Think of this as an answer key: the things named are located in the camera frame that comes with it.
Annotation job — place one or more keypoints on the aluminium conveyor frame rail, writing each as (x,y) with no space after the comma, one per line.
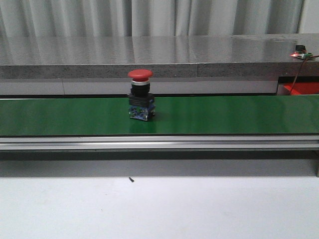
(138,156)

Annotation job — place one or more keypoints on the small green circuit board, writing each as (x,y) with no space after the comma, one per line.
(302,56)

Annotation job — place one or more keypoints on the grey stone counter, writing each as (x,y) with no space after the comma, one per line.
(167,56)

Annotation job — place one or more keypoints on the red mushroom push button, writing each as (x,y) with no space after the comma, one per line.
(141,101)

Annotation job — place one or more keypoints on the small black sensor cube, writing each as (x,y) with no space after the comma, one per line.
(300,49)

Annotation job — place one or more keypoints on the grey curtain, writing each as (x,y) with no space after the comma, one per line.
(40,18)

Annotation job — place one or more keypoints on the red plastic tray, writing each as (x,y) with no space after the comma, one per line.
(309,88)

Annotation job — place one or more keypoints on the green conveyor belt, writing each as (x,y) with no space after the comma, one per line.
(174,115)

